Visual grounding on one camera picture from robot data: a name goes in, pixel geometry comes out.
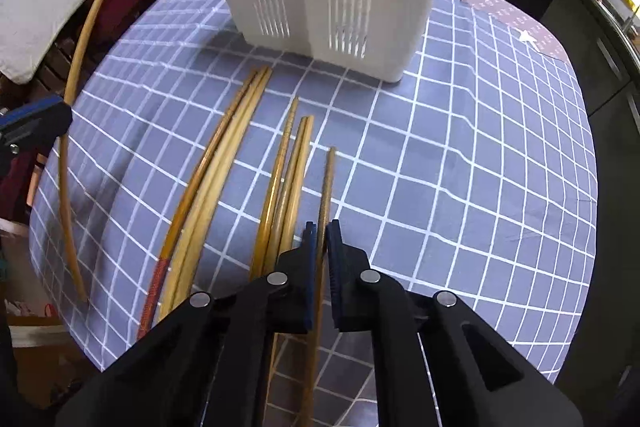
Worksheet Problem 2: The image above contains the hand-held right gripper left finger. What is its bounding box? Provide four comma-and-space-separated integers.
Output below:
55, 221, 321, 427

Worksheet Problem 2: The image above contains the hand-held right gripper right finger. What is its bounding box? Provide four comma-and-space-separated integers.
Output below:
325, 219, 584, 427

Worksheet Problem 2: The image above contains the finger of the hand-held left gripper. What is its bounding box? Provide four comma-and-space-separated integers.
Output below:
0, 95, 74, 160

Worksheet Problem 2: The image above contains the brown ridged-tip wooden chopstick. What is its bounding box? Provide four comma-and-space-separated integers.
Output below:
299, 147, 337, 427

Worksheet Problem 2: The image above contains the orange-brown wooden chopstick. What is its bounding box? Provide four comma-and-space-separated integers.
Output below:
249, 96, 300, 280

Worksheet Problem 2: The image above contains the dark chopstick with red handle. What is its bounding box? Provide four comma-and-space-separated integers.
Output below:
136, 66, 259, 341

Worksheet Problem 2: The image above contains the dark red dining chair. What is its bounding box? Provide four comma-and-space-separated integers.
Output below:
30, 0, 163, 98

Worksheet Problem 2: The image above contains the blue checked tablecloth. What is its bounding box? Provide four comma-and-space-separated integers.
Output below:
27, 0, 599, 427

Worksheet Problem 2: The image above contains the brown cardboard box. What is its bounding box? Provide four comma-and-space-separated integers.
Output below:
5, 314, 103, 410

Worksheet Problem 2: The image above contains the purple star-patterned cloth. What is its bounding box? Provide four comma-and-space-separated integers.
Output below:
439, 0, 572, 64

